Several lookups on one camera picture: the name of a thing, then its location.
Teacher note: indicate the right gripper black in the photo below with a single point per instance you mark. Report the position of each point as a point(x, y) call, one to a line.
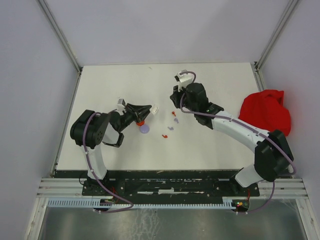
point(177, 91)

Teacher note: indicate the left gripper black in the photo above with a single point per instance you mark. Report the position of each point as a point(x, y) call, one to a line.
point(139, 112)

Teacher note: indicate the white charging case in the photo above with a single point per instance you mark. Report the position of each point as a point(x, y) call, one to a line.
point(154, 109)

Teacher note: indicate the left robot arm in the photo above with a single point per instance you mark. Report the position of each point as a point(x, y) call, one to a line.
point(93, 129)

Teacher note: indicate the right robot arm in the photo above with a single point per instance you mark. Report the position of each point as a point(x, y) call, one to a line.
point(272, 154)

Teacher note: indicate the orange charging case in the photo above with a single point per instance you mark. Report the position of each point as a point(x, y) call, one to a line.
point(140, 123)

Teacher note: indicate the purple charging case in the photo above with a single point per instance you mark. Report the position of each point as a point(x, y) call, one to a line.
point(144, 129)

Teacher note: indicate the red cloth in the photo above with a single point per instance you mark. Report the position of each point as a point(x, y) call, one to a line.
point(265, 110)

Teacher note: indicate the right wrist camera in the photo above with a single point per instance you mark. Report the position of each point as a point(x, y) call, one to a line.
point(185, 77)

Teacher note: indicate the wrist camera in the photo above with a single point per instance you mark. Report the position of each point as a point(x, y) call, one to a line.
point(121, 104)
point(185, 77)

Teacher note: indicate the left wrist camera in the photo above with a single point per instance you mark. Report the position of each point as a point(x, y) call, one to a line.
point(121, 104)

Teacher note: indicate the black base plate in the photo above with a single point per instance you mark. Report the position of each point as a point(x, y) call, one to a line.
point(170, 186)

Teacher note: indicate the white cable duct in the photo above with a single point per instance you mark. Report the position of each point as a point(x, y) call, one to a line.
point(72, 202)

